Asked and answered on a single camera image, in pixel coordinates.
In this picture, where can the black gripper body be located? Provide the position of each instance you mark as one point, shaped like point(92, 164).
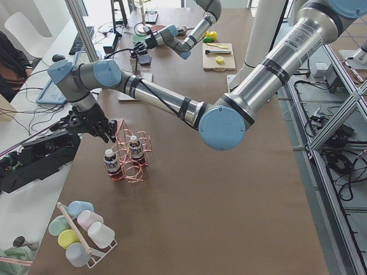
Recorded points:
point(92, 116)
point(149, 42)

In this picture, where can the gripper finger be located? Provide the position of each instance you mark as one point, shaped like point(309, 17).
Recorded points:
point(112, 129)
point(98, 131)
point(140, 46)
point(141, 52)

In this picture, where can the tea bottle one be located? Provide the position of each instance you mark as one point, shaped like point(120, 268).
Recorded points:
point(135, 66)

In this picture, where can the copper wire bottle basket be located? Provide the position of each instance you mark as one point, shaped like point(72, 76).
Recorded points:
point(132, 171)

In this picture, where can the tea bottle three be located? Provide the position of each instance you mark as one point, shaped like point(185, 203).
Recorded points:
point(112, 165)

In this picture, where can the tea bottle two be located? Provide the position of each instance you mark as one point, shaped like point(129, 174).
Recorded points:
point(136, 150)

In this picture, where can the grey folded cloth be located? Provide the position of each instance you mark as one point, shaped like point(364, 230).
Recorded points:
point(145, 60)

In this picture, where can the green ceramic bowl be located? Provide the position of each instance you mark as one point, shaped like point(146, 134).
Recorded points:
point(137, 39)

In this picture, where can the wooden glass tree stand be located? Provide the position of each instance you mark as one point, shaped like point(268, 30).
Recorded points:
point(142, 27)

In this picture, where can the black drying tray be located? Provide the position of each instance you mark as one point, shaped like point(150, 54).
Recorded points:
point(151, 17)

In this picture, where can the black monitor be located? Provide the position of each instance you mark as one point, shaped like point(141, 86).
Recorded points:
point(119, 18)

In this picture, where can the metal ice scoop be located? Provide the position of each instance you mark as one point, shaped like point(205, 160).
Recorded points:
point(182, 30)

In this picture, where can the upper blue teach pendant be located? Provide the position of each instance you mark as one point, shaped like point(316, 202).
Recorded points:
point(51, 94)

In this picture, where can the yellow plastic knife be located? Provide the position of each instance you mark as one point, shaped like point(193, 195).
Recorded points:
point(217, 46)

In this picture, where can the green lime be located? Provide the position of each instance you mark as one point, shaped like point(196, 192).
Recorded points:
point(207, 39)

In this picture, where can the metal muddler bar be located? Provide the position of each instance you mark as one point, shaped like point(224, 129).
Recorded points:
point(217, 52)

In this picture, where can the black keyboard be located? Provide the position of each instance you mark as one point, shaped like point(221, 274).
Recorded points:
point(78, 44)

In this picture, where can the yellow lemon left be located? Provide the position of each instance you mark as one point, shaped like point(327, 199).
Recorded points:
point(213, 35)

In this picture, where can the black electronics box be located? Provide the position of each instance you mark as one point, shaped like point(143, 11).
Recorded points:
point(37, 160)

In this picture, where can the wooden cutting board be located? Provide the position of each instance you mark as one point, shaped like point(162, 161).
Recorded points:
point(209, 62)

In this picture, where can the half lemon slice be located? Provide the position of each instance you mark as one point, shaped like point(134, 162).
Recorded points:
point(219, 59)

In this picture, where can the black computer mouse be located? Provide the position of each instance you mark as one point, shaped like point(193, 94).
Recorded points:
point(57, 57)

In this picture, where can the blue plastic cup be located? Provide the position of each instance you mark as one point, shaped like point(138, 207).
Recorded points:
point(76, 207)

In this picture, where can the pink plastic cup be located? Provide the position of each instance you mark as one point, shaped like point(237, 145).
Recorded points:
point(86, 218)

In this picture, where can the green plastic cup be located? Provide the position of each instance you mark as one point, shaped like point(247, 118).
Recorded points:
point(58, 225)

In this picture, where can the white plastic cup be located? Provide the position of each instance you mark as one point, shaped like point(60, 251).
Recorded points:
point(101, 234)

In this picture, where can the yellow plastic cup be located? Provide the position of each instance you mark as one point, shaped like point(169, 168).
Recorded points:
point(67, 237)

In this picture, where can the white cup rack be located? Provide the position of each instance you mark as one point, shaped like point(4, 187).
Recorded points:
point(96, 254)

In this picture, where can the grey plastic cup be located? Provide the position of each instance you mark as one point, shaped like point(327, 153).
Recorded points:
point(77, 255)

